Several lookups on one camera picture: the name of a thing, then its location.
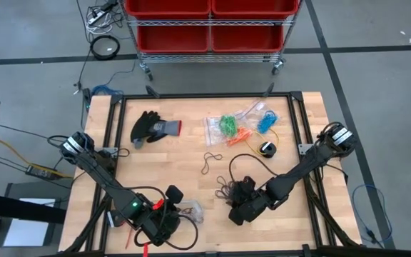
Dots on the dark grey rubber band tangle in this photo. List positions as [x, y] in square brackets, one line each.
[223, 187]

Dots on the stack of clear plastic bags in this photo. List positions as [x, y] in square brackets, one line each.
[198, 208]

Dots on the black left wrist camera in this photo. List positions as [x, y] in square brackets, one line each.
[162, 223]

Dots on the white panel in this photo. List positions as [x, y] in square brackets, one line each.
[27, 228]

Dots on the red gripper tab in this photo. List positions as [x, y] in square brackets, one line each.
[145, 250]

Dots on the grey metal bracket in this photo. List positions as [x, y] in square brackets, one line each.
[111, 150]
[303, 148]

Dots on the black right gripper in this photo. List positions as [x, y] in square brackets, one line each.
[248, 205]

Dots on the black and green bag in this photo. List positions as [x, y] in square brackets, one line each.
[145, 125]

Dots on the blue rubber band bunch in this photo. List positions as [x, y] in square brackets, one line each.
[266, 123]

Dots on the orange rubber band bunch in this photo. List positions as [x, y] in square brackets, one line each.
[241, 136]

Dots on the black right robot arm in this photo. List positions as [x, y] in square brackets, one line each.
[298, 171]

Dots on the green rubber band bunch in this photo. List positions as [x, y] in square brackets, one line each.
[228, 125]

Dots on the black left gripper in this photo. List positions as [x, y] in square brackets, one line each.
[174, 194]

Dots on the red plastic bin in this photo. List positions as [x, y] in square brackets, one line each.
[255, 7]
[173, 39]
[248, 39]
[166, 7]

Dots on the black furniture frame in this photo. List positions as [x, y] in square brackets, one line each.
[13, 208]

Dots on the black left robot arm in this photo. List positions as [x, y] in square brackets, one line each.
[102, 175]

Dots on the white power strip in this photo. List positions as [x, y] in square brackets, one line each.
[96, 17]

